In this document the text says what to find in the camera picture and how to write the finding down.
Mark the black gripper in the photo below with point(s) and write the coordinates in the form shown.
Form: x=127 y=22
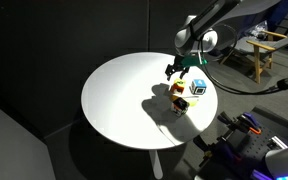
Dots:
x=180 y=64

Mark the orange number six block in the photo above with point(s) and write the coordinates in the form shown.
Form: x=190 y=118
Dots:
x=178 y=86

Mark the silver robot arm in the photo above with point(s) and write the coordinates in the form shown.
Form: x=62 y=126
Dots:
x=191 y=36

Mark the blue number four block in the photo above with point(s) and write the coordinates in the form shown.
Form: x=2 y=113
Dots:
x=198 y=87

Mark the black letter A block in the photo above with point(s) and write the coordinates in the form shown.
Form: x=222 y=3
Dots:
x=179 y=106

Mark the round white table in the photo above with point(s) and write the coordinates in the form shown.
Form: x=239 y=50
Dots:
x=126 y=100

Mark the purple clamp orange tip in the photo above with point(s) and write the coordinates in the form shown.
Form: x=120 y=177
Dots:
x=244 y=122

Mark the wooden chair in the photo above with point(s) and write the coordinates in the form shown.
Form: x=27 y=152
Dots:
x=261 y=50

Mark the black perforated mounting board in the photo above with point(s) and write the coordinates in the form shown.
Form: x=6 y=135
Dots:
x=251 y=147

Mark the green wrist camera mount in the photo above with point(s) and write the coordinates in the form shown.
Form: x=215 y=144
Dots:
x=190 y=61

